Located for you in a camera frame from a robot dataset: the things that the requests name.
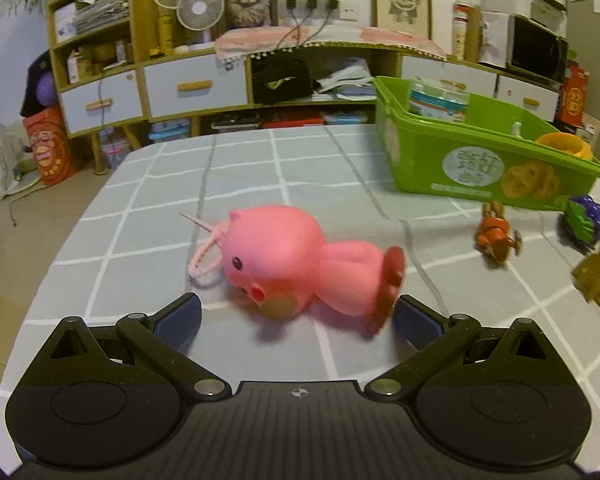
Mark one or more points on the pile of folded clothes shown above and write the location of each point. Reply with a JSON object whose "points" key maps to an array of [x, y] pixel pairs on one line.
{"points": [[345, 80]]}

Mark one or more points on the pink rubber duck toy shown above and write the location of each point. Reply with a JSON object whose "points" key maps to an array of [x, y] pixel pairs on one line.
{"points": [[290, 255]]}

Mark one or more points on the orange toy figure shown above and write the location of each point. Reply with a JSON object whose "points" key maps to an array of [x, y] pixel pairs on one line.
{"points": [[495, 235]]}

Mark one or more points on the black microwave oven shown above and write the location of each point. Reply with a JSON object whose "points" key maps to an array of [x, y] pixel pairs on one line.
{"points": [[537, 50]]}

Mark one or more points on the purple ball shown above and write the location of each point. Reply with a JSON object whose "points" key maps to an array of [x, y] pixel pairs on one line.
{"points": [[47, 91]]}

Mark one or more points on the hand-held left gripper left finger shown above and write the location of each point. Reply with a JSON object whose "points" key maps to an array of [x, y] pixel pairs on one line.
{"points": [[180, 317]]}

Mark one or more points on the green plastic bin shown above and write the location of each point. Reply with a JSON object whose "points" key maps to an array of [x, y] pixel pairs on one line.
{"points": [[430, 165]]}

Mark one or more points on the blue plastic storage box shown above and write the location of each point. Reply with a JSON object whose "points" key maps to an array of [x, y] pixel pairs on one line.
{"points": [[169, 131]]}

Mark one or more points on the stack of paper cups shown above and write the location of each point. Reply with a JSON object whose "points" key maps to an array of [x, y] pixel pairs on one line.
{"points": [[460, 30]]}

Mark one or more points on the framed cat picture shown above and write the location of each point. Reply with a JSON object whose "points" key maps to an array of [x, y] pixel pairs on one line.
{"points": [[247, 0]]}

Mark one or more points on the purple toy grapes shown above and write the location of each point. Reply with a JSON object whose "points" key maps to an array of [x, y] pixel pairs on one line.
{"points": [[582, 220]]}

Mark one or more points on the wooden storage cabinet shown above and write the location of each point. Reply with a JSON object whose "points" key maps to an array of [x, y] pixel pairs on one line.
{"points": [[135, 55]]}

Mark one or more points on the orange red carton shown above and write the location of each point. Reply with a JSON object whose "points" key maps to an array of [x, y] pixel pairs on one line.
{"points": [[576, 92]]}

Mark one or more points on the framed cartoon girl picture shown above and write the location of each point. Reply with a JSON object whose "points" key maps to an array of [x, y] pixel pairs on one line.
{"points": [[401, 0]]}

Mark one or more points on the grey refrigerator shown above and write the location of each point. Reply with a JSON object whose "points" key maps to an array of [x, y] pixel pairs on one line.
{"points": [[597, 60]]}

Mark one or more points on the black bag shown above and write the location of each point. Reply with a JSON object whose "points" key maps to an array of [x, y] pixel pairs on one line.
{"points": [[282, 80]]}

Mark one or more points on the white wall socket strip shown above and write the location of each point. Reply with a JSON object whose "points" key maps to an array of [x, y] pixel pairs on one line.
{"points": [[312, 6]]}

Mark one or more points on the dark hanging cloth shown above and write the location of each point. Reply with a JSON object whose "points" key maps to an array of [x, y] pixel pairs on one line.
{"points": [[35, 67]]}

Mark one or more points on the small white desk fan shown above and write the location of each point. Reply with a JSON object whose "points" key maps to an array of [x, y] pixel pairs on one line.
{"points": [[200, 10]]}

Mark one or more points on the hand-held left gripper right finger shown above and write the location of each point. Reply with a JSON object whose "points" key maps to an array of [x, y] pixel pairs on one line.
{"points": [[416, 319]]}

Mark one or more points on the pink plastic storage box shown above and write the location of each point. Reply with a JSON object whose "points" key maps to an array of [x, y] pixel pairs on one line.
{"points": [[115, 151]]}

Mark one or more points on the stack of newspapers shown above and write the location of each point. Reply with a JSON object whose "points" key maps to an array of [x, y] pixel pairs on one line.
{"points": [[102, 12]]}

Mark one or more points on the clear cotton swab jar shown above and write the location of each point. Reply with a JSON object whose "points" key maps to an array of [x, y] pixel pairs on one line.
{"points": [[437, 102]]}

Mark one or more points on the yellow bottle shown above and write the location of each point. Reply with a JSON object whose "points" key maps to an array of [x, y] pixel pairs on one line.
{"points": [[167, 32]]}

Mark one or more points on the pink fringed cloth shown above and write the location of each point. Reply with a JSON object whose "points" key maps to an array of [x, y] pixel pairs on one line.
{"points": [[340, 35]]}

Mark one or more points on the orange printed bag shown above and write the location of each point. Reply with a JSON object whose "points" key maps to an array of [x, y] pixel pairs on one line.
{"points": [[50, 147]]}

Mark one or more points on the white cabinet drawer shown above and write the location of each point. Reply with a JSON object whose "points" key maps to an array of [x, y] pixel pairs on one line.
{"points": [[460, 77], [527, 97], [100, 102], [195, 85]]}

